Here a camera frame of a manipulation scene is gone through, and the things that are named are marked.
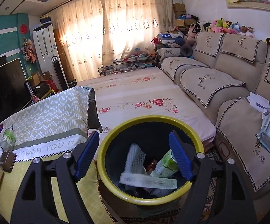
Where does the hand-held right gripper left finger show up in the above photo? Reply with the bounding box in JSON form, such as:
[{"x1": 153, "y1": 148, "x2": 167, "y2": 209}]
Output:
[{"x1": 9, "y1": 131, "x2": 100, "y2": 224}]

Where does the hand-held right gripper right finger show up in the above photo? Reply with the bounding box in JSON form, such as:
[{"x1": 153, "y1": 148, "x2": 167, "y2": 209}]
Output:
[{"x1": 168, "y1": 131, "x2": 258, "y2": 224}]

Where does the black yellow-rimmed trash bin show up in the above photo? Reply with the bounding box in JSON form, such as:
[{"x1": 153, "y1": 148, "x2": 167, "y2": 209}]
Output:
[{"x1": 96, "y1": 115, "x2": 205, "y2": 205}]

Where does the green white canister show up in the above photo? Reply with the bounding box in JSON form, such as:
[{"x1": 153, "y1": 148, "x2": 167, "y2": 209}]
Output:
[{"x1": 149, "y1": 149, "x2": 179, "y2": 178}]

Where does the white foam fruit net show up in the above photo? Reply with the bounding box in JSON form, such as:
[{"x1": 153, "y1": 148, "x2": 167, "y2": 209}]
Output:
[{"x1": 124, "y1": 143, "x2": 146, "y2": 173}]

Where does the small black box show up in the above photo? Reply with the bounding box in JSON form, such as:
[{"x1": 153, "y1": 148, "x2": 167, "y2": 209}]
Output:
[{"x1": 67, "y1": 77, "x2": 78, "y2": 88}]

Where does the floral bed sheet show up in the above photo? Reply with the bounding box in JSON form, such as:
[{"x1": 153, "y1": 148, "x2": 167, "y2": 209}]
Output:
[{"x1": 75, "y1": 66, "x2": 217, "y2": 145}]

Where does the brown wallet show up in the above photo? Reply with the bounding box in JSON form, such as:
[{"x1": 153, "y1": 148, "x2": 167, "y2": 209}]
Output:
[{"x1": 0, "y1": 150, "x2": 16, "y2": 173}]

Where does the plastic bottle green label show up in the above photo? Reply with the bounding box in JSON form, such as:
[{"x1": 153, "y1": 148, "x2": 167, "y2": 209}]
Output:
[{"x1": 0, "y1": 128, "x2": 17, "y2": 153}]

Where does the black shuttlecock tube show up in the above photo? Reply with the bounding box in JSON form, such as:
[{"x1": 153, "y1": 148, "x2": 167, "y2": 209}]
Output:
[{"x1": 26, "y1": 82, "x2": 36, "y2": 101}]

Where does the black white tower fan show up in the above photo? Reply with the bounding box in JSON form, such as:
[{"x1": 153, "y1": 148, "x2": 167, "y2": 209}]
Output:
[{"x1": 51, "y1": 55, "x2": 64, "y2": 91}]

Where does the open cardboard box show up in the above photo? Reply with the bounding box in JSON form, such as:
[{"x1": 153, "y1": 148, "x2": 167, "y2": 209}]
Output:
[{"x1": 31, "y1": 71, "x2": 54, "y2": 87}]

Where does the beige sofa with covers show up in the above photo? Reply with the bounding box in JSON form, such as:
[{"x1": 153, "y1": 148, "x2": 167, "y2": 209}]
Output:
[{"x1": 155, "y1": 31, "x2": 270, "y2": 200}]

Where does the low glass table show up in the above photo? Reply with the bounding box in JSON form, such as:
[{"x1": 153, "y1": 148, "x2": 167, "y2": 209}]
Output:
[{"x1": 98, "y1": 56, "x2": 156, "y2": 76}]

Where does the large black television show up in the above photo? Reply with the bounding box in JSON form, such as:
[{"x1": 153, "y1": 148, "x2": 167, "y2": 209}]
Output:
[{"x1": 0, "y1": 58, "x2": 27, "y2": 131}]

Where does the flat brown cardboard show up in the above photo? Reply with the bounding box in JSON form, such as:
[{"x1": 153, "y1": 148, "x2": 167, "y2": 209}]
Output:
[{"x1": 53, "y1": 29, "x2": 76, "y2": 82}]

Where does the grey neck pillow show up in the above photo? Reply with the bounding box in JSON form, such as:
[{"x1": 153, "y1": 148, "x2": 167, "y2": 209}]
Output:
[{"x1": 180, "y1": 44, "x2": 193, "y2": 57}]

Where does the cream embroidered curtain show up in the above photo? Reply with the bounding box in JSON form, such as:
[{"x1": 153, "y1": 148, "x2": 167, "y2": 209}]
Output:
[
  {"x1": 101, "y1": 0, "x2": 174, "y2": 67},
  {"x1": 51, "y1": 0, "x2": 104, "y2": 84}
]

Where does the white standing air conditioner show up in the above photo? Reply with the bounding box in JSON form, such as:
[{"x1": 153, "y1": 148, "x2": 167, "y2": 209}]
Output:
[{"x1": 32, "y1": 23, "x2": 59, "y2": 75}]

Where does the artificial flower bunch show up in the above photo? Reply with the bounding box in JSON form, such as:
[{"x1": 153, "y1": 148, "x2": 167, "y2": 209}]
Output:
[{"x1": 20, "y1": 38, "x2": 37, "y2": 63}]

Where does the star print bag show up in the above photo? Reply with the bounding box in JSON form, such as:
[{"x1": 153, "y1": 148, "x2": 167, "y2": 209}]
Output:
[{"x1": 158, "y1": 33, "x2": 184, "y2": 45}]

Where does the row of plush toys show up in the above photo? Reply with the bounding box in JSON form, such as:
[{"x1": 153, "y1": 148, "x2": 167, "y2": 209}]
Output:
[{"x1": 184, "y1": 14, "x2": 256, "y2": 39}]

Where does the dark box on air conditioner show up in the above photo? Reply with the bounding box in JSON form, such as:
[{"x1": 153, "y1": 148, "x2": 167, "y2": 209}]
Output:
[{"x1": 40, "y1": 15, "x2": 52, "y2": 26}]

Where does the stack of cardboard boxes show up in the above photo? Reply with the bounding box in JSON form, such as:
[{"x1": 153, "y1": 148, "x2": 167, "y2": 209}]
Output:
[{"x1": 172, "y1": 3, "x2": 188, "y2": 32}]

